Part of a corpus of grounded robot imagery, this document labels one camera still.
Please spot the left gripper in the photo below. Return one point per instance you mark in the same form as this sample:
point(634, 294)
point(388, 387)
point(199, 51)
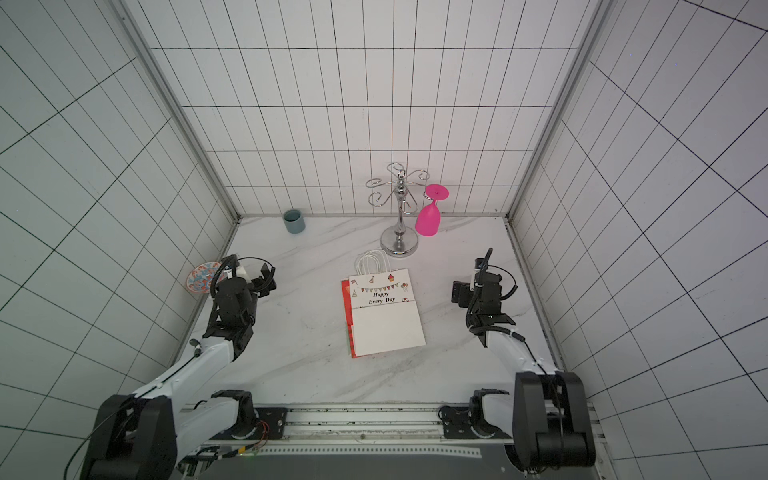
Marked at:
point(261, 283)

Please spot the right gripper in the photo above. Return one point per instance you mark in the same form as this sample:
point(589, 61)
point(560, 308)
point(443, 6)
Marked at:
point(482, 281)

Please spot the white Happy Every Day bag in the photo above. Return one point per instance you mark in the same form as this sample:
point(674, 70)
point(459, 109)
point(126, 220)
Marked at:
point(385, 313)

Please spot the red printed paper bag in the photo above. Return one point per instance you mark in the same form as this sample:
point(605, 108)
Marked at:
point(345, 285)

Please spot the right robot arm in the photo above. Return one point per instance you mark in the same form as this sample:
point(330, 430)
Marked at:
point(546, 414)

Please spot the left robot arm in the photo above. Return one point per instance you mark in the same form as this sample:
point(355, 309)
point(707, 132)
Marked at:
point(149, 432)

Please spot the patterned ceramic bowl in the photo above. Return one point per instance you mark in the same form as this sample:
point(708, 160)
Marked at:
point(199, 280)

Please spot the grey-green ceramic cup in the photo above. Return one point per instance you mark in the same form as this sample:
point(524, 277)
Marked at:
point(294, 221)

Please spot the chrome cup holder stand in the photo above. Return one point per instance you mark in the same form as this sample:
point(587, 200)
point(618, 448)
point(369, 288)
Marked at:
point(399, 240)

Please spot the pink plastic wine glass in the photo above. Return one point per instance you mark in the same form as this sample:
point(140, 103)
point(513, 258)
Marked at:
point(429, 218)

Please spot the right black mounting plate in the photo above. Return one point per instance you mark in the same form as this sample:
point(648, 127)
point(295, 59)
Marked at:
point(457, 424)

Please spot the black mounting plate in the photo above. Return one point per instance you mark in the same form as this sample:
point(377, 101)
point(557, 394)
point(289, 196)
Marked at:
point(457, 424)
point(269, 424)

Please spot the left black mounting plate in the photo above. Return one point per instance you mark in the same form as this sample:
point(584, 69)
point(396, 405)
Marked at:
point(269, 424)

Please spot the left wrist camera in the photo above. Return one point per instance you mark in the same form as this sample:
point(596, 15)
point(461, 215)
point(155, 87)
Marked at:
point(239, 271)

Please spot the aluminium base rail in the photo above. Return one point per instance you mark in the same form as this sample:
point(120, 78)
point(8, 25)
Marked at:
point(352, 430)

